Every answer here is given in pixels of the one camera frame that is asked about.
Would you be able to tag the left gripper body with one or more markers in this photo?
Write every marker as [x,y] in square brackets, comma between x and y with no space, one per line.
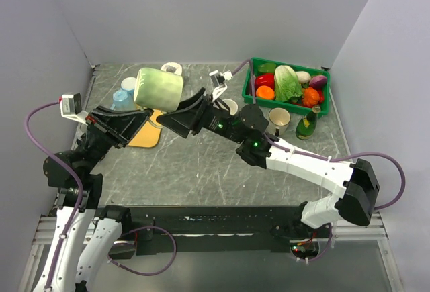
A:
[97,141]

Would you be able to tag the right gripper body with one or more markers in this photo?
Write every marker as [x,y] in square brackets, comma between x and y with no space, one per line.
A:
[218,121]

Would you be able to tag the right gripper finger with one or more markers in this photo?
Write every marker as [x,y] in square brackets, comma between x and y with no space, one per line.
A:
[196,102]
[183,123]

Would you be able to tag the grey mug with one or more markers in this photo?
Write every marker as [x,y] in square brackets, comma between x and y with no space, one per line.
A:
[229,105]

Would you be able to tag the light green mug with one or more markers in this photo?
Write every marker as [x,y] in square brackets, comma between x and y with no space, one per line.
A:
[157,89]

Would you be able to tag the cream beige mug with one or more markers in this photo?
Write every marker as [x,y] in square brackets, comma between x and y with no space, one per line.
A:
[279,120]

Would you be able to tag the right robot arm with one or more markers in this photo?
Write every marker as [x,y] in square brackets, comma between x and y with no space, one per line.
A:
[353,186]

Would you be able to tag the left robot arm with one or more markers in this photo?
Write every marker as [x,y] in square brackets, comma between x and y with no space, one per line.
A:
[72,264]

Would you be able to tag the light blue faceted mug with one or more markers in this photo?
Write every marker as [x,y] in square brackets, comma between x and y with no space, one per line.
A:
[122,101]

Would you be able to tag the white blue mug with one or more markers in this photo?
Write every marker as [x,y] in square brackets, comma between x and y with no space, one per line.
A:
[128,84]

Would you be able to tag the yellow tray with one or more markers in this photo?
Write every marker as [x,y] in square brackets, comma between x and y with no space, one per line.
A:
[148,136]

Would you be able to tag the toilet paper roll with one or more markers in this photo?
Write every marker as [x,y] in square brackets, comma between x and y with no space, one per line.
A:
[172,67]

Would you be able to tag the orange tomato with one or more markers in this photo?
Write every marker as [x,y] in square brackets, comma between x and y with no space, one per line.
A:
[265,92]

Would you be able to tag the red bell pepper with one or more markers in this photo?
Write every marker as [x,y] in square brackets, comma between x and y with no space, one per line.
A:
[266,79]

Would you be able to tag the green bell pepper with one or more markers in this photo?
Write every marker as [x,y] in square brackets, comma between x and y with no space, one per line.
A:
[267,67]

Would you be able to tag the cabbage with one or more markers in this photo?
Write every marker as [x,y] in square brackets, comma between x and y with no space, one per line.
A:
[287,86]

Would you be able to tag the green glass bottle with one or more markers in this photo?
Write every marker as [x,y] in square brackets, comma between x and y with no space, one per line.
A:
[307,125]

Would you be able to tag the white garlic bulb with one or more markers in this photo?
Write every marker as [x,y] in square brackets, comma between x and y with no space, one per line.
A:
[303,77]

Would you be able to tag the orange pumpkin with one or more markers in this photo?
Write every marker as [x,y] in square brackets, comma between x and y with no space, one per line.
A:
[311,97]

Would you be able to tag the purple onion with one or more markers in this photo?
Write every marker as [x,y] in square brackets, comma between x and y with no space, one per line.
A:
[318,81]

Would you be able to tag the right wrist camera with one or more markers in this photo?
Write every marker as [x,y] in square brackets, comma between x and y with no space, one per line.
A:
[219,80]

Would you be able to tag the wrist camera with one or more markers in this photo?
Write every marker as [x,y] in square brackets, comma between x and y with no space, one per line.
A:
[71,108]
[219,80]

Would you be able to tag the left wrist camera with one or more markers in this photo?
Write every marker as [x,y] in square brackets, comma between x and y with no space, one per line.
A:
[71,108]

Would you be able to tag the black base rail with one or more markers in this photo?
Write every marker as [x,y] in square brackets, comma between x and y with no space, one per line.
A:
[232,228]

